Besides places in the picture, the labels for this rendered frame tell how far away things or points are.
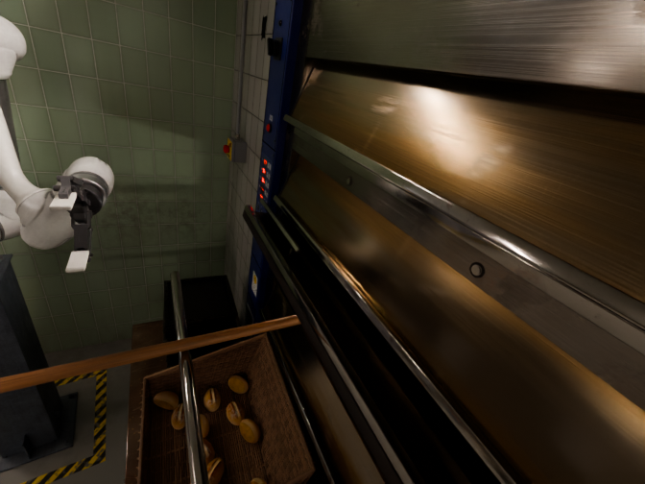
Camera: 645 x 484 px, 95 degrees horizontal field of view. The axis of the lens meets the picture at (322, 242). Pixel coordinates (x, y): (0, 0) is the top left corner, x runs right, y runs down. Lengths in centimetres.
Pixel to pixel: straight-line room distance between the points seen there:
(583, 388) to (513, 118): 34
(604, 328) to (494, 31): 38
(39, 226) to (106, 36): 101
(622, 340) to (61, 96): 193
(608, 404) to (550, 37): 41
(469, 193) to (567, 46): 18
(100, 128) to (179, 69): 47
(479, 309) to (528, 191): 19
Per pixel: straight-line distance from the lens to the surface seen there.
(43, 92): 188
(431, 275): 56
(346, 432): 95
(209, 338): 86
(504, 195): 44
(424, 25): 61
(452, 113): 54
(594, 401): 49
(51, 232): 106
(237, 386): 147
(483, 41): 52
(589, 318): 43
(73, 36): 183
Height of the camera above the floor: 184
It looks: 28 degrees down
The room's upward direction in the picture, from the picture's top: 13 degrees clockwise
